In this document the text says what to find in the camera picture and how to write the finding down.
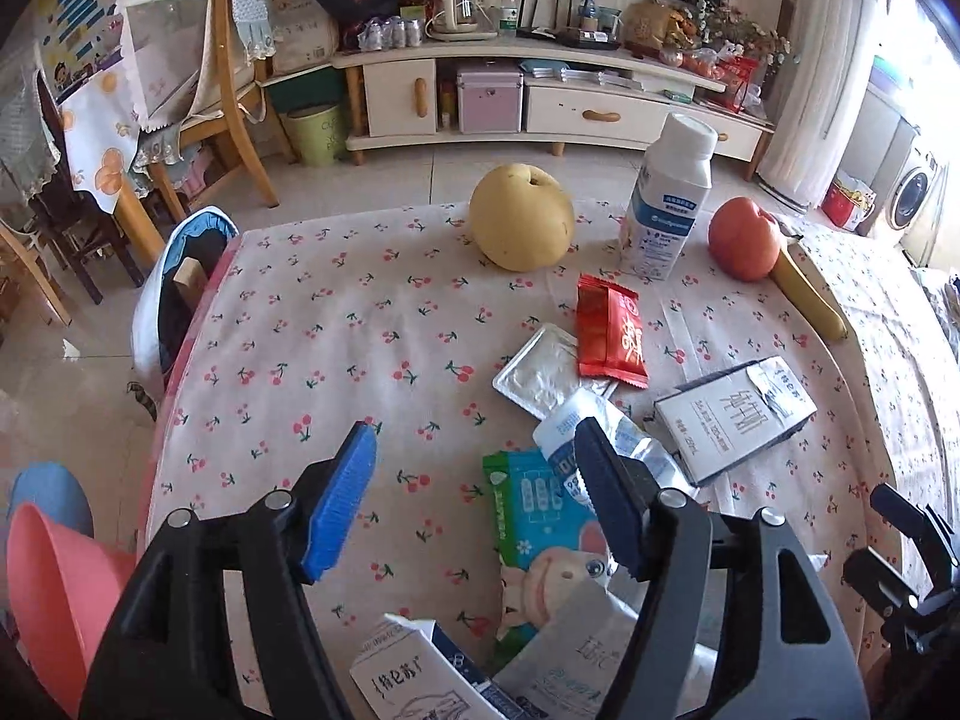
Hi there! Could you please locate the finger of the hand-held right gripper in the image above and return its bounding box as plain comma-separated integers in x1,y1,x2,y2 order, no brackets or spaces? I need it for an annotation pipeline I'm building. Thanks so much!
844,547,922,614
870,484,957,587

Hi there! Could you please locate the white tissue pack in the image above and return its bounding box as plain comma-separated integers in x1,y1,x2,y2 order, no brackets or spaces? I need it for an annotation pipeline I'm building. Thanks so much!
491,581,721,720

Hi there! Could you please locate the yellow pear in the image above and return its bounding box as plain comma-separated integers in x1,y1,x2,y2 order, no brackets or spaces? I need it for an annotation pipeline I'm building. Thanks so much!
469,163,576,272

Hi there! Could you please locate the dark wooden dining chair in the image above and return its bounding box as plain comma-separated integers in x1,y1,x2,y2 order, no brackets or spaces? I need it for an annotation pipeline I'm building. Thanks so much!
30,67,110,306

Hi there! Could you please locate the yellow banana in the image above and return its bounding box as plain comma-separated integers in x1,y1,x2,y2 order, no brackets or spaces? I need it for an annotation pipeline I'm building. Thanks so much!
772,236,850,340

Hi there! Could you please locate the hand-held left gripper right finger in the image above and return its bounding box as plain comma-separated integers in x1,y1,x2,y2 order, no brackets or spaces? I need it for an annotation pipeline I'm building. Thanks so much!
572,418,861,720

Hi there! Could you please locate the white washing machine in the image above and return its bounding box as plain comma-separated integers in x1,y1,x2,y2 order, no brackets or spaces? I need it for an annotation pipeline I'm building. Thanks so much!
885,141,952,242

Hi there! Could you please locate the red shopping bag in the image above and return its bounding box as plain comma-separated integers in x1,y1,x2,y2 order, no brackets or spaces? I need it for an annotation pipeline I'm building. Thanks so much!
821,171,880,233

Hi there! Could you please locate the dark green storage box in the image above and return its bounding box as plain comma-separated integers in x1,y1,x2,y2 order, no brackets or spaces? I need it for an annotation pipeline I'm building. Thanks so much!
266,67,346,115

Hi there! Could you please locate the white blue pouch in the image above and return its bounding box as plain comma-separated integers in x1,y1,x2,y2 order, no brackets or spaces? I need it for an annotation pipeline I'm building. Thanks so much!
532,388,700,533

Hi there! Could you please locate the dried flower arrangement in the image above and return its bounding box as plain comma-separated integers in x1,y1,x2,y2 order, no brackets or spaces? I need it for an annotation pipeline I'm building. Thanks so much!
686,0,792,67

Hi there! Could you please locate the blue white small chair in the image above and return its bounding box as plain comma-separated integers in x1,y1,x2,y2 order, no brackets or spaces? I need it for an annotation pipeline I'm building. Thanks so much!
131,210,241,395

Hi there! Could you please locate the green blue wet wipes packet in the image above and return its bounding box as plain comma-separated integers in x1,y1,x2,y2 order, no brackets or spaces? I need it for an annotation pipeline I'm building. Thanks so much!
482,448,625,672

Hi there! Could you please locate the gold gift bag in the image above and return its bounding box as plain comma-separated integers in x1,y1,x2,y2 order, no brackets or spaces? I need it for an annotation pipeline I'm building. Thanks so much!
622,0,682,51

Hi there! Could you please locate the light wooden dining chair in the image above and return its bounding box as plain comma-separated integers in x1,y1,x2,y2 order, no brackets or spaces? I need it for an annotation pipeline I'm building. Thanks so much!
0,217,74,329
176,0,297,209

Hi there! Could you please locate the white lace covered air conditioner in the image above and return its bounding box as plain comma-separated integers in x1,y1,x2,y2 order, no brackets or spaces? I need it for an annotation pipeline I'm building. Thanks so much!
756,0,914,212

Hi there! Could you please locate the red snack packet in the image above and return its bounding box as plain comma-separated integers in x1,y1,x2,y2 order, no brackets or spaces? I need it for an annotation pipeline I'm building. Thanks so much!
576,274,650,389

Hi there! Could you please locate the open white blue carton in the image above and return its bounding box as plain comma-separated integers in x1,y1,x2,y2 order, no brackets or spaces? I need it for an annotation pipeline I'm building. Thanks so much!
349,613,526,720

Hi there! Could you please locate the pink metal case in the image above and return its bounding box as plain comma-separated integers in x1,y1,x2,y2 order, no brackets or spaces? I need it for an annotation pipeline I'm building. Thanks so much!
456,67,524,134

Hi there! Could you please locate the cat print floor mat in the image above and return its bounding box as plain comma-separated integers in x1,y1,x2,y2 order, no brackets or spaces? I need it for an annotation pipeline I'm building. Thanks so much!
124,381,160,422

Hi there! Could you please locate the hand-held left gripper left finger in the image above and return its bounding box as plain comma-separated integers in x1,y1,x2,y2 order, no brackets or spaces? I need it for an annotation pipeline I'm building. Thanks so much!
79,420,378,720

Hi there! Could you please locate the glass electric kettle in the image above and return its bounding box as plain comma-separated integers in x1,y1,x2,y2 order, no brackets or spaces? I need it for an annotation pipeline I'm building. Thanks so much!
426,0,500,42

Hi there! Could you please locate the orange print dining table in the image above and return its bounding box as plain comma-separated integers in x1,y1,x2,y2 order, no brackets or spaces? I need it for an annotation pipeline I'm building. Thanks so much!
58,52,167,248

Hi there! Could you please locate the white lace food cover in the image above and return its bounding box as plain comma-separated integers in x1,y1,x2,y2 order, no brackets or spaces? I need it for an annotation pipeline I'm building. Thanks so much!
118,0,230,130

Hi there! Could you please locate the white rice sack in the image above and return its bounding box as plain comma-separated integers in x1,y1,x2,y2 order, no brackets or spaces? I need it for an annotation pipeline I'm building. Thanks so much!
270,0,340,76

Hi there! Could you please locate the white blue milk bottle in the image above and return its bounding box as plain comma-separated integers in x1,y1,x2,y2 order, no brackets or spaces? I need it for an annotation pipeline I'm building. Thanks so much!
619,112,719,284

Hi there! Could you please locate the red tomato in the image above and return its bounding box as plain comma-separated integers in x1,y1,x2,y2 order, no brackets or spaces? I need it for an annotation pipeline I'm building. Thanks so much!
708,196,782,283

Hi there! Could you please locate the light green trash bin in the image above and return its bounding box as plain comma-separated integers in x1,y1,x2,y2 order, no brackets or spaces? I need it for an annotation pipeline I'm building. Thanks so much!
279,103,347,168

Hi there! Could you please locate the silver foil packet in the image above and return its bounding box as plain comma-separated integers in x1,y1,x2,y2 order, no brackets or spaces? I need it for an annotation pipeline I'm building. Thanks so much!
493,323,620,421

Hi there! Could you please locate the white milk carton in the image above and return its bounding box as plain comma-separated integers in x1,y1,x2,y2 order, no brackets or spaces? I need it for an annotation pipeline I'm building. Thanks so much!
652,357,818,487

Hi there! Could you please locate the blue round stool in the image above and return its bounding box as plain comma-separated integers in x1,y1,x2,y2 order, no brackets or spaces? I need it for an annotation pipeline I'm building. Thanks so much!
9,463,95,541

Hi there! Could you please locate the pink plastic basin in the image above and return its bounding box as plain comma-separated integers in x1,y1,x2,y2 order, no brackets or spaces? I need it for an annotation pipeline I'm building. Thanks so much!
6,502,140,717

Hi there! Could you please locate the cream TV cabinet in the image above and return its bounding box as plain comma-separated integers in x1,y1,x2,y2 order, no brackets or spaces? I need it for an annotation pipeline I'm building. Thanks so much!
330,37,777,164

